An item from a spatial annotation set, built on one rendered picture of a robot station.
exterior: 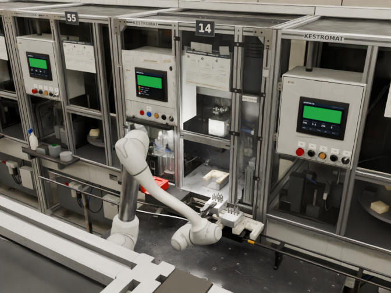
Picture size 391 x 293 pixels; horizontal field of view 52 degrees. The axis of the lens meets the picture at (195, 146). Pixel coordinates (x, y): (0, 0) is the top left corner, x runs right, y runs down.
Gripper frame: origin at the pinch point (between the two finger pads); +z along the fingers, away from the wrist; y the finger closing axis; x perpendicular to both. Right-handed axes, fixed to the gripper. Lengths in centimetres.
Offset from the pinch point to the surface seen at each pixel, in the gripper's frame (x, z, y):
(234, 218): -14.4, 1.9, -3.5
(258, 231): -29.3, 3.2, -8.1
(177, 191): 35.0, 13.1, -5.6
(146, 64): 60, 19, 79
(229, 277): -22.9, -20.8, -27.7
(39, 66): 161, 15, 66
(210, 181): 20.6, 35.2, -4.1
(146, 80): 59, 16, 69
